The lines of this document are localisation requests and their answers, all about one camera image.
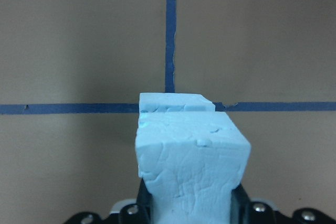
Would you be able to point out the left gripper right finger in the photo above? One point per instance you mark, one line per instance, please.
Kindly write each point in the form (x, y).
(240, 207)

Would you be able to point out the light blue foam block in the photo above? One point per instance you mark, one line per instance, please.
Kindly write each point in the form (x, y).
(190, 163)
(173, 102)

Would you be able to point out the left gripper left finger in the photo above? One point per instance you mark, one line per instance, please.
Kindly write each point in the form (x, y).
(144, 203)

